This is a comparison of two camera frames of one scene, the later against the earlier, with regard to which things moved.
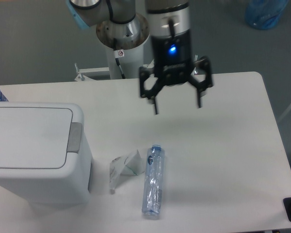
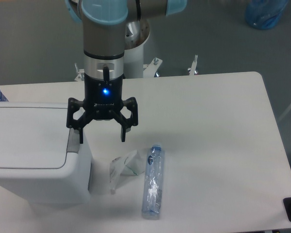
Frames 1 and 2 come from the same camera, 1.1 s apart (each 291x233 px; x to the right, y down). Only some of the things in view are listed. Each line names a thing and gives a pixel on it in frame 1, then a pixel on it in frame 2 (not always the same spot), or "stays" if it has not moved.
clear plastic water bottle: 153,181 stays
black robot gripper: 172,55 → 103,98
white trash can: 40,155 stays
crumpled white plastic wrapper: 129,165 stays
